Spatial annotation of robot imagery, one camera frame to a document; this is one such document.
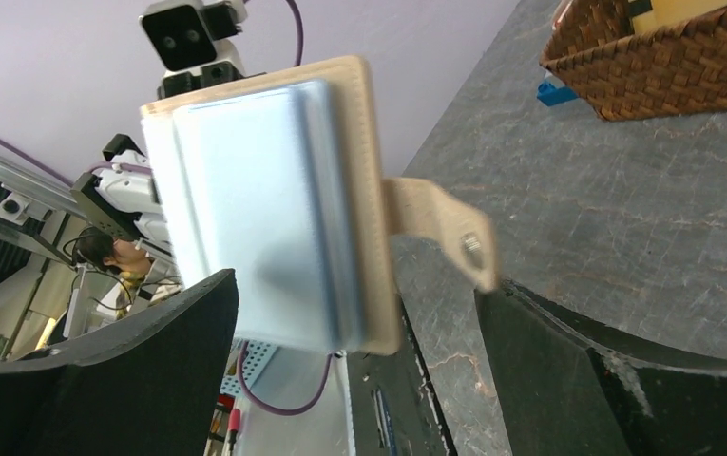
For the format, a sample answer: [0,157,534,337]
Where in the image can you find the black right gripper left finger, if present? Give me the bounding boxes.
[0,270,239,455]

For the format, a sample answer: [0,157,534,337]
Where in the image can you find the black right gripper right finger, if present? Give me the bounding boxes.
[475,283,727,455]

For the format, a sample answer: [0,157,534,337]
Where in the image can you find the beige leather card holder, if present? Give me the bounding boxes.
[141,55,500,354]

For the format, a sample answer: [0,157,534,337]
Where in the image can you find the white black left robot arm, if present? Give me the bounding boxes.
[70,133,174,265]

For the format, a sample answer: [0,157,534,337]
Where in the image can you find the yellow cards in basket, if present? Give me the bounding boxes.
[626,0,727,34]

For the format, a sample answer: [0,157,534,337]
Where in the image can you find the seated person in plaid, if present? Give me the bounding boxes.
[71,226,181,320]

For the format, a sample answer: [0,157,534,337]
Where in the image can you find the blue toy brick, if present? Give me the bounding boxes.
[536,79,579,107]

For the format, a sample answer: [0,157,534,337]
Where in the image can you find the brown woven divided basket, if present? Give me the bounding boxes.
[540,1,727,122]

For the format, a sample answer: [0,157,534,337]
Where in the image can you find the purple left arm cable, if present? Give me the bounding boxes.
[0,0,335,418]

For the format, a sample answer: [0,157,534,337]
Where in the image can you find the aluminium frame rail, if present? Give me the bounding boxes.
[0,159,84,265]

